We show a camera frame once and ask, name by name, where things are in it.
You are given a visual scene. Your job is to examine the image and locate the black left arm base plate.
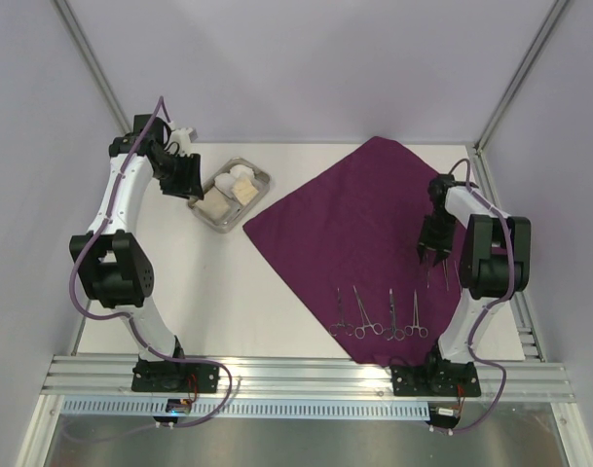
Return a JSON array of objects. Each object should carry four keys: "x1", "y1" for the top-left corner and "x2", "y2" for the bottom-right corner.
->
[{"x1": 131, "y1": 358, "x2": 219, "y2": 394}]

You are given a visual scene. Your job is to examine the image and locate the aluminium frame post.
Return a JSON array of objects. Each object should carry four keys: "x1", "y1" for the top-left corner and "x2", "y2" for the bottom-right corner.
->
[
  {"x1": 51, "y1": 0, "x2": 132, "y2": 134},
  {"x1": 473, "y1": 0, "x2": 573, "y2": 155}
]

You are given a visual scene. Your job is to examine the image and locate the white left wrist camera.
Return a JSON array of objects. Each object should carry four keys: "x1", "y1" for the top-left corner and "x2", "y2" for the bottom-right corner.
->
[{"x1": 170, "y1": 127, "x2": 197, "y2": 155}]

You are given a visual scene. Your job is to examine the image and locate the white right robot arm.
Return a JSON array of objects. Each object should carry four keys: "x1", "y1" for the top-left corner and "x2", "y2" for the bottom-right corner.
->
[{"x1": 417, "y1": 174, "x2": 532, "y2": 394}]

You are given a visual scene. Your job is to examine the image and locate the white gauze pad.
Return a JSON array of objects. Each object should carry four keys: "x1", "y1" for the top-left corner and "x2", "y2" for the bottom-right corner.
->
[
  {"x1": 230, "y1": 163, "x2": 255, "y2": 181},
  {"x1": 214, "y1": 173, "x2": 236, "y2": 198}
]

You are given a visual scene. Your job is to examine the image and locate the steel instrument tray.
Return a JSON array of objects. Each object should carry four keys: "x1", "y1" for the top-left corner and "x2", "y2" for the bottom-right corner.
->
[{"x1": 188, "y1": 158, "x2": 272, "y2": 234}]

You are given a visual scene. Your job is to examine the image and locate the steel tweezers right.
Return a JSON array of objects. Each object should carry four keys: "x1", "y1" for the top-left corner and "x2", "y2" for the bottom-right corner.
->
[{"x1": 454, "y1": 260, "x2": 463, "y2": 294}]

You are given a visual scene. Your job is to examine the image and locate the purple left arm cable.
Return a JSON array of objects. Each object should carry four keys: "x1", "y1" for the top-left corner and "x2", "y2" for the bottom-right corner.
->
[{"x1": 67, "y1": 95, "x2": 246, "y2": 442}]

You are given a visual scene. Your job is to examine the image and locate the aluminium front frame rail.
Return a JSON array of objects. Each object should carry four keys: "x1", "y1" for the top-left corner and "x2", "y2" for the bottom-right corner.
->
[{"x1": 41, "y1": 354, "x2": 575, "y2": 403}]

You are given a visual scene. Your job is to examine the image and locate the right aluminium side rail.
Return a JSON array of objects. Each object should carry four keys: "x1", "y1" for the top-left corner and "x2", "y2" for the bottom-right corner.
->
[{"x1": 461, "y1": 146, "x2": 542, "y2": 368}]

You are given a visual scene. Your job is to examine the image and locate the left aluminium frame post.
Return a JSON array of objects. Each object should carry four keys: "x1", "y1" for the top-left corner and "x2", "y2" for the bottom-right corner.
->
[{"x1": 51, "y1": 0, "x2": 132, "y2": 134}]

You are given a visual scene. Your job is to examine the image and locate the purple cloth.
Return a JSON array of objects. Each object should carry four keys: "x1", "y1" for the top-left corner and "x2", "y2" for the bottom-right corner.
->
[{"x1": 243, "y1": 136, "x2": 464, "y2": 367}]

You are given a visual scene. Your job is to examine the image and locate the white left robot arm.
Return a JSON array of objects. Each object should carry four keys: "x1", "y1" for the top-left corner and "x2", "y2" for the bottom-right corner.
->
[{"x1": 69, "y1": 114, "x2": 204, "y2": 390}]

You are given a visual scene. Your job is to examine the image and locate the steel forceps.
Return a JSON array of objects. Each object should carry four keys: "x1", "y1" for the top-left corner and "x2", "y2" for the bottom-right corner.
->
[
  {"x1": 404, "y1": 291, "x2": 428, "y2": 339},
  {"x1": 352, "y1": 285, "x2": 384, "y2": 340},
  {"x1": 328, "y1": 289, "x2": 354, "y2": 338}
]

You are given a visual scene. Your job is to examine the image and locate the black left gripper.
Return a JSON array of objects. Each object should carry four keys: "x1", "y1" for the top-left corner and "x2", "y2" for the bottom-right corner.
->
[{"x1": 153, "y1": 151, "x2": 205, "y2": 200}]

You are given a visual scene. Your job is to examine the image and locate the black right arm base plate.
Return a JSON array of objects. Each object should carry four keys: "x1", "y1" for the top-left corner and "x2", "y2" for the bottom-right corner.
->
[{"x1": 390, "y1": 362, "x2": 482, "y2": 398}]

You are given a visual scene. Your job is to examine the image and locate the steel tweezers middle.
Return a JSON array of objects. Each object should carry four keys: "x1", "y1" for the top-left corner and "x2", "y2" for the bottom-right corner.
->
[{"x1": 442, "y1": 259, "x2": 450, "y2": 292}]

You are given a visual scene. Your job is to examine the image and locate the black handled scissors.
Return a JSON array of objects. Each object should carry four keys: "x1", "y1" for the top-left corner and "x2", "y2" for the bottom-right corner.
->
[{"x1": 383, "y1": 289, "x2": 406, "y2": 341}]

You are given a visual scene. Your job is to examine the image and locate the clear packet beige gauze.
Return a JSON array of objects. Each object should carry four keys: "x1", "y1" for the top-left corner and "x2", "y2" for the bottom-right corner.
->
[
  {"x1": 194, "y1": 188, "x2": 231, "y2": 221},
  {"x1": 232, "y1": 177, "x2": 259, "y2": 206}
]

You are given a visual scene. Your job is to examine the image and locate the right aluminium frame post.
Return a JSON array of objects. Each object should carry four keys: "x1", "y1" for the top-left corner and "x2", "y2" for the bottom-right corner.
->
[{"x1": 473, "y1": 0, "x2": 573, "y2": 155}]

